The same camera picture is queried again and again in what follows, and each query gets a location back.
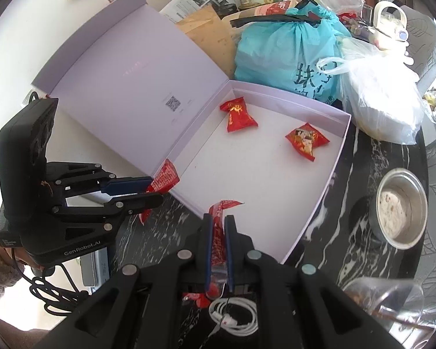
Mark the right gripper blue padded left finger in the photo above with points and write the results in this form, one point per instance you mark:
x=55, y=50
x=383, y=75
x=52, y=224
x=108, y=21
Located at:
x=137, y=307

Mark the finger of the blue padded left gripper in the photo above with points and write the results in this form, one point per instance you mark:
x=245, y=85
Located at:
x=106, y=183

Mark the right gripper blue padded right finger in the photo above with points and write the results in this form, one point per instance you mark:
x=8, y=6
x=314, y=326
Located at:
x=298, y=307

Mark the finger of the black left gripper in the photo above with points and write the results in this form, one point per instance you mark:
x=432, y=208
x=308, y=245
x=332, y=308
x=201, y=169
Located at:
x=130, y=203

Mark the red stick packet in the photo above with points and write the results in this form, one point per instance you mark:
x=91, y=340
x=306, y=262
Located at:
x=165, y=179

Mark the red twisted candy packet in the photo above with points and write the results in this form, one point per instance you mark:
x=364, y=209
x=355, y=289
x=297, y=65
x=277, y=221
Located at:
x=218, y=262

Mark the red gold candy packet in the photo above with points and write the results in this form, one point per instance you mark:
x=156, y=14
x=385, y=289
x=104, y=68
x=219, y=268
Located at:
x=238, y=116

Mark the red cartoon candy packet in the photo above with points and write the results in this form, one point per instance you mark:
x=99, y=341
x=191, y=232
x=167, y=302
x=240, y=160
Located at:
x=305, y=139

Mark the dark maroon snack packet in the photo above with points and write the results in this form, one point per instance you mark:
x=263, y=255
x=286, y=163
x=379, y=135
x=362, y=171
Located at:
x=199, y=299

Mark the person's left hand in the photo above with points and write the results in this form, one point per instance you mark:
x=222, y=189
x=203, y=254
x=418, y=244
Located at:
x=22, y=257

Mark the light blue power bank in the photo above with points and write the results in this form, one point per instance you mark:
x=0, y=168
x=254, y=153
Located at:
x=95, y=268

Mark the copper stirring stick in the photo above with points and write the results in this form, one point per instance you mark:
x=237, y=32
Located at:
x=388, y=314

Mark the clear glass mug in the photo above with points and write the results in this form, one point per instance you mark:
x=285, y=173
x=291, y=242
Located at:
x=406, y=297

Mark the open lavender gift box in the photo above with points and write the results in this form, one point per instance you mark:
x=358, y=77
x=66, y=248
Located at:
x=143, y=88

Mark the stainless steel strainer bowl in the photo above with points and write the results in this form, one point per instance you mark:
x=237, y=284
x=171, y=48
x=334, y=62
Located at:
x=398, y=210

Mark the brown paper envelope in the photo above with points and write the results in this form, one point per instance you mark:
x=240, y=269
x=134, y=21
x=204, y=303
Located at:
x=206, y=30

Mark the teal plastic bag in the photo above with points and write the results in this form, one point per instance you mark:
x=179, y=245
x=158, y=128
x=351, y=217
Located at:
x=284, y=54

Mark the black white printed leaflet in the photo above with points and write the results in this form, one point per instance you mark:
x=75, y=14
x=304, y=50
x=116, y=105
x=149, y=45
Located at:
x=177, y=10

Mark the white plastic bag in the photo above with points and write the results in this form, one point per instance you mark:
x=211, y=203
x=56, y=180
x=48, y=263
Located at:
x=378, y=89

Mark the black long clip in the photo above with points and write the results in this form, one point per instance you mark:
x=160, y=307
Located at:
x=278, y=14

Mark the white electric kettle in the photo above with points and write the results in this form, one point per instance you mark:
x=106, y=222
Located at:
x=388, y=31

